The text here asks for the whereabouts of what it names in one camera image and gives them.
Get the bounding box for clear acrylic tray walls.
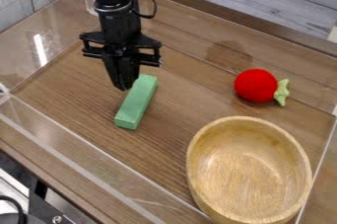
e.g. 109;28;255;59
0;0;337;224

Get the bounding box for black table leg bracket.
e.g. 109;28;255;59
27;180;74;224

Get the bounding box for light wooden bowl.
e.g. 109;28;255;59
185;116;311;224

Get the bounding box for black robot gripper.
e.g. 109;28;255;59
78;2;162;90

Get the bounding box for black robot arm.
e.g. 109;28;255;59
78;0;162;91

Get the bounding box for clear acrylic corner bracket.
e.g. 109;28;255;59
83;0;97;17

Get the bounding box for red plush tomato toy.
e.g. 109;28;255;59
234;69;289;107

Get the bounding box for black cable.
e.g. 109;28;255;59
0;195;29;224

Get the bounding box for green rectangular block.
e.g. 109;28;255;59
114;74;158;130

